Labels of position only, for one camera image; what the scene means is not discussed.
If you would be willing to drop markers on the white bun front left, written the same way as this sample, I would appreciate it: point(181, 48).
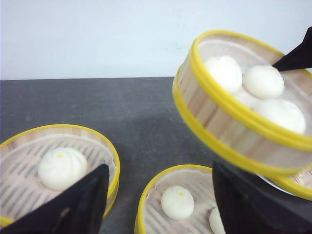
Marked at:
point(264, 82)

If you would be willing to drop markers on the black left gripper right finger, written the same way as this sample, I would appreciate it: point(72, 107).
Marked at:
point(248, 205)

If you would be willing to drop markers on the white bun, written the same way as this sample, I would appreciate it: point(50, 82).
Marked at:
point(216, 222)
point(283, 113)
point(264, 82)
point(226, 72)
point(177, 203)

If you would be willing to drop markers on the bamboo steamer basket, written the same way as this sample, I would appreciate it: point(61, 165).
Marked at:
point(197, 179)
point(21, 190)
point(228, 127)

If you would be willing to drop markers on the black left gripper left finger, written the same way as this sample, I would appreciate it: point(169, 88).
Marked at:
point(77, 210)

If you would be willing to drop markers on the white bun left basket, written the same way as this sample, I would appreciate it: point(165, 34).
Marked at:
point(61, 168)

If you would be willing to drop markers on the white plate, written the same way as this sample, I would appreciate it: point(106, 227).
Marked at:
point(273, 184)

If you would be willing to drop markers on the white bun rear left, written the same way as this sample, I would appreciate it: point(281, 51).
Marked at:
point(177, 203)

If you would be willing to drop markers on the white bun front middle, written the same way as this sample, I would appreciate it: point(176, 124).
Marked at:
point(226, 72)

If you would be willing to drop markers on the white bun front right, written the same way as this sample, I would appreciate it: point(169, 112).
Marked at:
point(283, 113)

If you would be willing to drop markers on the woven bamboo steamer lid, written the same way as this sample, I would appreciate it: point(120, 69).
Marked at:
point(299, 184)

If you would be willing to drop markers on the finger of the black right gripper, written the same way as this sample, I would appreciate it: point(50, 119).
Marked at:
point(300, 57)

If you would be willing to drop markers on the white bun rear right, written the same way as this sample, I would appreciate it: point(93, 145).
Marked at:
point(216, 222)

